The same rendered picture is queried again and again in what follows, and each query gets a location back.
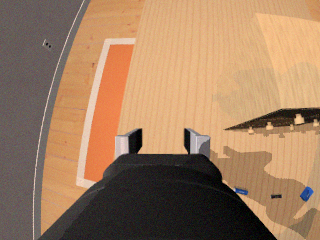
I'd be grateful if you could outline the brown wooden chest of drawers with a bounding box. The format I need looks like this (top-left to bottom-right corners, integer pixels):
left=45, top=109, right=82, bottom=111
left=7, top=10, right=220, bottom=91
left=217, top=13, right=320, bottom=130

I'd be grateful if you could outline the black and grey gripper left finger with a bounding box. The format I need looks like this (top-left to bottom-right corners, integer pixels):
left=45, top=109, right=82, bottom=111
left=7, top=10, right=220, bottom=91
left=115, top=128, right=142, bottom=158

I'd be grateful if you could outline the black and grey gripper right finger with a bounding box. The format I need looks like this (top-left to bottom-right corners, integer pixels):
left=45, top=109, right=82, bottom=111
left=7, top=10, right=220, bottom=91
left=184, top=128, right=210, bottom=160

